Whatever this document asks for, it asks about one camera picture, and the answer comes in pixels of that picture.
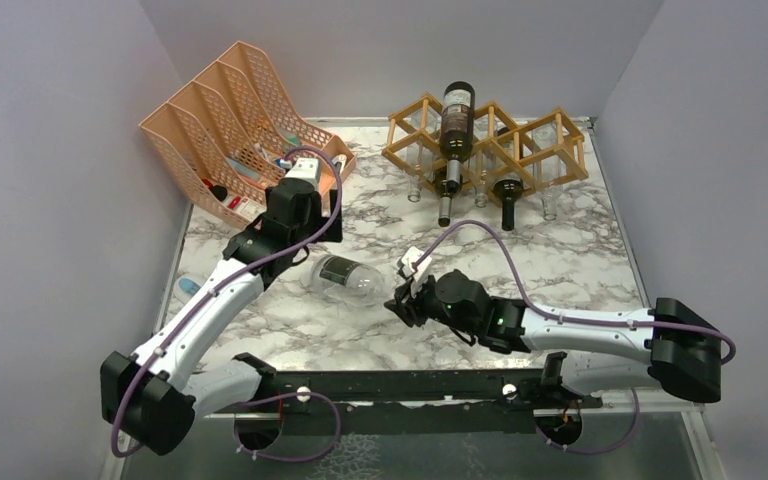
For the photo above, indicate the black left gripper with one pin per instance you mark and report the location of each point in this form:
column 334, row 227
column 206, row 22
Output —
column 317, row 210

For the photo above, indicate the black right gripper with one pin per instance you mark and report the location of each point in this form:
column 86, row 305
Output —
column 408, row 305

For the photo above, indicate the round clear flask silver cap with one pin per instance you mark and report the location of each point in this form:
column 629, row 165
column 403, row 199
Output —
column 345, row 280

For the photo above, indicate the small clear glass bottle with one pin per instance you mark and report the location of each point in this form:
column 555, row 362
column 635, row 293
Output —
column 416, row 153

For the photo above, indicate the dark labelled wine bottle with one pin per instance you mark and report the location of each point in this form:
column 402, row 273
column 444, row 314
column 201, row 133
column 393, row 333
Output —
column 445, row 199

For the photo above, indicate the green wine bottle gold label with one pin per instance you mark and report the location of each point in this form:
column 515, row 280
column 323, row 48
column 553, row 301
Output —
column 456, row 137

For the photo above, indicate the dark green wine bottle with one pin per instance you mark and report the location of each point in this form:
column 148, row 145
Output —
column 508, row 188

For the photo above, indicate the tall clear glass bottle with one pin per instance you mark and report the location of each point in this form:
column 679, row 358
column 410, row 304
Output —
column 483, row 160

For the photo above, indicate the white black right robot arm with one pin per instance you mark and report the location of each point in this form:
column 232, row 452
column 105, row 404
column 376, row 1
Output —
column 668, row 346

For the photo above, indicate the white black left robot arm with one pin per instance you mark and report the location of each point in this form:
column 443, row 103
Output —
column 152, row 396

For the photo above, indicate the clear bottle blue content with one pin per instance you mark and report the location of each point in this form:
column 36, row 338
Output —
column 186, row 286

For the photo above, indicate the wooden lattice wine rack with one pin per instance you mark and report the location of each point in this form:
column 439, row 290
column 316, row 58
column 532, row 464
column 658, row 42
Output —
column 570, row 147

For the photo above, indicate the red white box in organizer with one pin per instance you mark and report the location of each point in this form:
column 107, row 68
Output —
column 246, row 208

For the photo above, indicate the peach plastic file organizer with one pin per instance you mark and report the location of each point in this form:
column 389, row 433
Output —
column 224, row 133

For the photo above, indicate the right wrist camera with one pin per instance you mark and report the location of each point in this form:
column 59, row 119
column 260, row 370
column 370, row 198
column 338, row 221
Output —
column 414, row 267

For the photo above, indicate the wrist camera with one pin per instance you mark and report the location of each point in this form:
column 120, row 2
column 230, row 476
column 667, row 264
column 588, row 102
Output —
column 414, row 267
column 306, row 169

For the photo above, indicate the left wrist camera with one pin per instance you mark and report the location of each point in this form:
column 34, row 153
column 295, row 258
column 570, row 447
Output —
column 306, row 169

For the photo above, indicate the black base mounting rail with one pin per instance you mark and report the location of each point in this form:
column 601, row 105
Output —
column 407, row 402

